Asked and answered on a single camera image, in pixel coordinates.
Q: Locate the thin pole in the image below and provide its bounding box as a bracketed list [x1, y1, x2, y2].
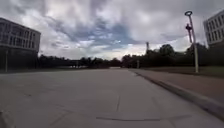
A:
[4, 49, 9, 73]

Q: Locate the tall mast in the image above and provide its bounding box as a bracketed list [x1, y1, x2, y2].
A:
[145, 41, 150, 54]

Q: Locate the row of trees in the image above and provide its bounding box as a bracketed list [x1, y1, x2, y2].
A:
[121, 43, 224, 68]
[37, 54, 122, 70]

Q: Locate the large white building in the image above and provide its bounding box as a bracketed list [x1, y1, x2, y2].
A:
[203, 9, 224, 48]

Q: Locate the reddish brown path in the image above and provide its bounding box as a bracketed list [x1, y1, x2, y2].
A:
[133, 68, 224, 105]

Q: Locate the grey concrete slab plaza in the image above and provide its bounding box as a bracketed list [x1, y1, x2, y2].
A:
[0, 68, 224, 128]

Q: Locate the tall lamp post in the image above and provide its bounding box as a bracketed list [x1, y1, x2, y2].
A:
[184, 10, 200, 74]

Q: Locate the grey stone kerb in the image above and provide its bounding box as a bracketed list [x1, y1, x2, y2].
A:
[131, 69, 224, 122]

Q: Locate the grass area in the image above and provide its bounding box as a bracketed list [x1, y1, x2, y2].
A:
[146, 65, 224, 79]

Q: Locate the large curved building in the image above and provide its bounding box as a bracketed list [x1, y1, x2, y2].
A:
[0, 17, 42, 72]

